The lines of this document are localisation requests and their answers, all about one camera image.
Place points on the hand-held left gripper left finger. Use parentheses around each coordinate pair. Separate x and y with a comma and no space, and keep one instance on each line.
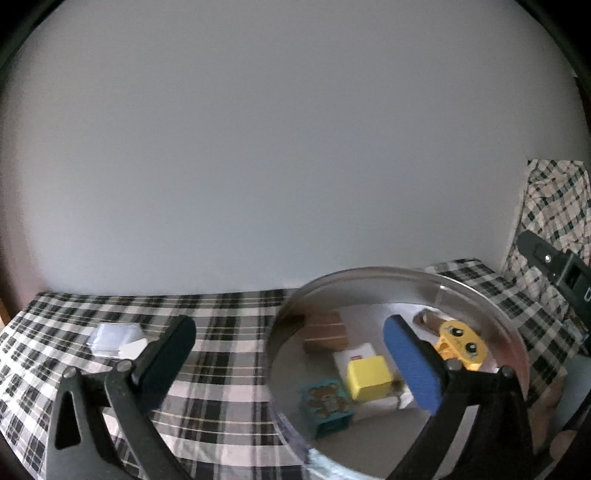
(166,355)

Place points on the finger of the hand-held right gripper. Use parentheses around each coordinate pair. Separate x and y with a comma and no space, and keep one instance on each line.
(554,263)

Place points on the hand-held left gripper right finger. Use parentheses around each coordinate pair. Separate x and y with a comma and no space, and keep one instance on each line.
(411,362)

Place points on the yellow wooden block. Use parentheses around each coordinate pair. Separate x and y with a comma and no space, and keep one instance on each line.
(369,378)

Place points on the brown bar block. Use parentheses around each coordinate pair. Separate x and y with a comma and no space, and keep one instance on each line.
(429,321)

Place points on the yellow curved toy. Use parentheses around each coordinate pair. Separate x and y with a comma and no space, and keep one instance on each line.
(461,344)

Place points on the brown tile block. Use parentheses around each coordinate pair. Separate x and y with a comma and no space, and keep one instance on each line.
(325,332)

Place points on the teal hollow toy block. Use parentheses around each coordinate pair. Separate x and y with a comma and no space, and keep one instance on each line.
(325,401)

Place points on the round metal tin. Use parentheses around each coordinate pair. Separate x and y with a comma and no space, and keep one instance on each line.
(295,332)

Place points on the person's right forearm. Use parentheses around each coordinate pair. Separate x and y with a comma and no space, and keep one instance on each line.
(549,415)

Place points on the white block with sunflower print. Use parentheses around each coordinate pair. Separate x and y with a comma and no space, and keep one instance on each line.
(134,350)

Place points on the black and white plaid blanket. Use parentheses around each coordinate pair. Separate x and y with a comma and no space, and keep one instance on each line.
(217,369)

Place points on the clear plastic box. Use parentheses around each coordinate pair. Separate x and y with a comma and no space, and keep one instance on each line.
(113,337)

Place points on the white box with red label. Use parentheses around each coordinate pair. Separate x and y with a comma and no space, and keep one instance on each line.
(354,353)

